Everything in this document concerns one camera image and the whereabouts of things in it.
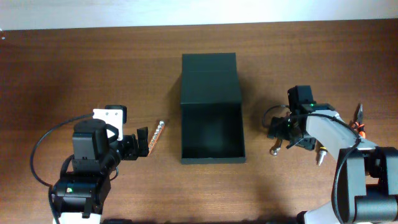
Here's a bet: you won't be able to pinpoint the black open gift box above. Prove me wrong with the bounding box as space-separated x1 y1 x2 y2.
180 53 246 164

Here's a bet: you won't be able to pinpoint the orange socket rail with sockets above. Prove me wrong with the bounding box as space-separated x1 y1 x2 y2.
148 120 165 155

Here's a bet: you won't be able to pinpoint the chrome ratchet wrench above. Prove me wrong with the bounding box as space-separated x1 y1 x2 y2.
269 139 283 156

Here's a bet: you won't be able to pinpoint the yellow black stubby screwdriver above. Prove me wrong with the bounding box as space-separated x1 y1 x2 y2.
317 142 328 166

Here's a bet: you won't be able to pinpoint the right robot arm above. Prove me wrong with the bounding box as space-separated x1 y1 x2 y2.
267 104 397 223

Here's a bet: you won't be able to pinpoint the orange black long-nose pliers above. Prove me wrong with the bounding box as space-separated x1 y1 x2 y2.
350 103 366 139

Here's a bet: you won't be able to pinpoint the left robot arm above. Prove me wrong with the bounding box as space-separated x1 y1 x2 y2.
49 119 149 223

